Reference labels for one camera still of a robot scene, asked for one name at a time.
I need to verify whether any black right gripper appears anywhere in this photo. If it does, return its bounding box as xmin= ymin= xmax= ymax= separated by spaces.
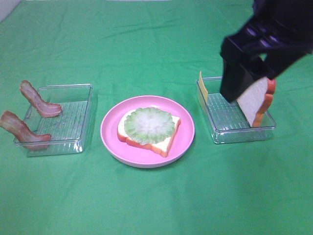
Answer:
xmin=220 ymin=0 xmax=313 ymax=102

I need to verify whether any bread slice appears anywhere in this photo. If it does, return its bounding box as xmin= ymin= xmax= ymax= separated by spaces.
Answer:
xmin=117 ymin=109 xmax=181 ymax=158
xmin=237 ymin=77 xmax=276 ymax=127

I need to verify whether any green lettuce leaf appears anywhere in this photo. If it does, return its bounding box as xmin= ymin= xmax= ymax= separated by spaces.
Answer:
xmin=124 ymin=107 xmax=176 ymax=145

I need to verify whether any bacon strip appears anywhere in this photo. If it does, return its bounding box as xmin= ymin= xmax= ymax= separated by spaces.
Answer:
xmin=0 ymin=111 xmax=51 ymax=150
xmin=19 ymin=80 xmax=62 ymax=118

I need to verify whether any yellow cheese slice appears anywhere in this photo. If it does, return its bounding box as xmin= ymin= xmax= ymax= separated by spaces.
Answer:
xmin=199 ymin=71 xmax=208 ymax=104

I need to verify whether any right clear plastic tray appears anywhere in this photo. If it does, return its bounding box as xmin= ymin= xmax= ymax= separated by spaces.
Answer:
xmin=196 ymin=77 xmax=276 ymax=144

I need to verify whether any clear plastic tray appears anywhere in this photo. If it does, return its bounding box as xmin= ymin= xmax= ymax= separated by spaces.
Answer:
xmin=13 ymin=84 xmax=97 ymax=157
xmin=196 ymin=77 xmax=276 ymax=144

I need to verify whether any green tablecloth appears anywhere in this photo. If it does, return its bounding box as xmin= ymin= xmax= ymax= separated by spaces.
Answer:
xmin=0 ymin=0 xmax=313 ymax=235

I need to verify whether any pink round plate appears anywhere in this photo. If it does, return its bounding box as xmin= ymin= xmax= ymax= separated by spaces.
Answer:
xmin=100 ymin=95 xmax=195 ymax=168

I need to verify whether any left clear plastic tray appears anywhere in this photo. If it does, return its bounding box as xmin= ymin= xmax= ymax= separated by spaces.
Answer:
xmin=13 ymin=84 xmax=97 ymax=157

